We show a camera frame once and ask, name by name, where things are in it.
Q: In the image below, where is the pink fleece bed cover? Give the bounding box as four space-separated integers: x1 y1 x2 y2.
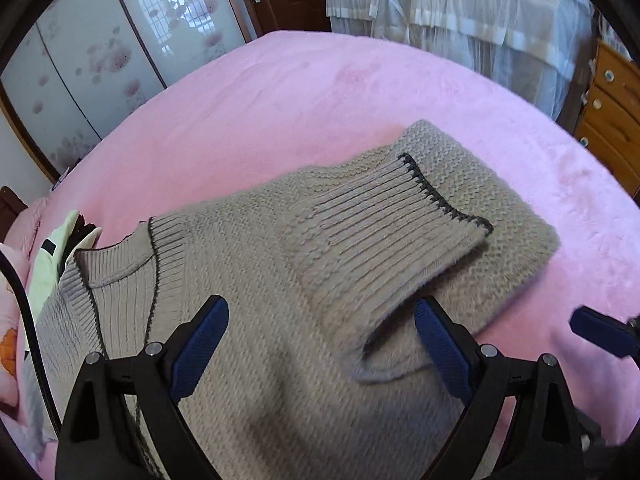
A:
37 32 639 444

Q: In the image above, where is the black cable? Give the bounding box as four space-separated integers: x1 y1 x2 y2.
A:
0 251 64 436

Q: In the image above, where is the light green folded garment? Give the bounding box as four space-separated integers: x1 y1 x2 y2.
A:
27 210 102 321

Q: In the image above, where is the pink cartoon quilt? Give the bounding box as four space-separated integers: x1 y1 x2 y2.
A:
0 274 21 408

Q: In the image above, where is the pink pillow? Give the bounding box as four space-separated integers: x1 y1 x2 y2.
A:
4 197 49 254

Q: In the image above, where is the wooden chest of drawers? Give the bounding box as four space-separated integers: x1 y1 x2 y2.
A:
574 40 640 200

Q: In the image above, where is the beige knit sweater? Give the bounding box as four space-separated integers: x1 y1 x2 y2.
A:
37 122 560 479

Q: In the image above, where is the floral sliding wardrobe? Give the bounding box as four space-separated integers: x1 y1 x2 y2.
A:
1 0 248 174

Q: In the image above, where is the wooden headboard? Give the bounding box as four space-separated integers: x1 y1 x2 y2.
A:
0 186 27 242

